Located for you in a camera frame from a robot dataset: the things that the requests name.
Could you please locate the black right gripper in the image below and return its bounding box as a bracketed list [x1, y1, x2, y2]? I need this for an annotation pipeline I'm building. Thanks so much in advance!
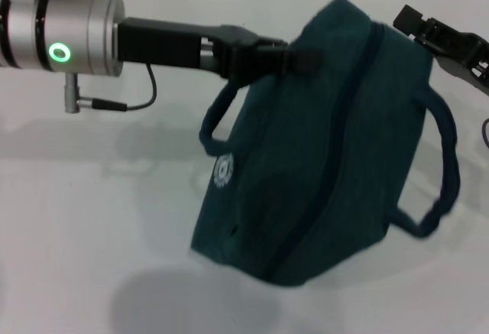
[392, 4, 489, 97]

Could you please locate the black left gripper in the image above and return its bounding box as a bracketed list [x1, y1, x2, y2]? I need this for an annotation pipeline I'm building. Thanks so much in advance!
[116, 16, 293, 91]

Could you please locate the dark blue insulated lunch bag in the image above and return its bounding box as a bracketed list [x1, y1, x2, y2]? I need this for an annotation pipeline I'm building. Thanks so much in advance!
[189, 0, 459, 289]

